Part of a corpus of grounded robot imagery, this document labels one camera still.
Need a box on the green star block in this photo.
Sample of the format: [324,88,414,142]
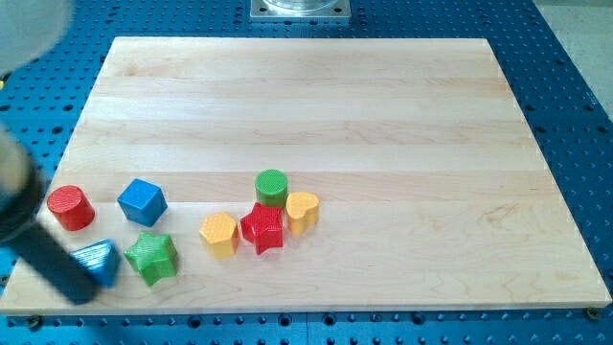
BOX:
[124,231,177,287]

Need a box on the robot arm with black pusher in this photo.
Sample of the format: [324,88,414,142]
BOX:
[1,0,97,305]

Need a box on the red star block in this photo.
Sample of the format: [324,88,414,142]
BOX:
[240,202,284,255]

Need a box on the yellow heart block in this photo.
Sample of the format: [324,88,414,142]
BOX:
[285,192,320,236]

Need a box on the green cylinder block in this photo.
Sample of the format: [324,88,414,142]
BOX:
[255,170,288,208]

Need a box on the light wooden board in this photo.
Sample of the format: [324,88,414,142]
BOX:
[1,37,611,315]

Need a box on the yellow hexagon block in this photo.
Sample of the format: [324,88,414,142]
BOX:
[199,212,239,260]

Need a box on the blue cube block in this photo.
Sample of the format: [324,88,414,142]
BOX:
[117,178,168,227]

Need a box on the blue triangle block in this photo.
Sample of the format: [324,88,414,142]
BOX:
[70,239,121,288]

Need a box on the red cylinder block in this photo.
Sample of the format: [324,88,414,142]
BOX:
[46,185,95,232]

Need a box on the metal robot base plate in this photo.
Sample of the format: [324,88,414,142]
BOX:
[250,0,352,20]

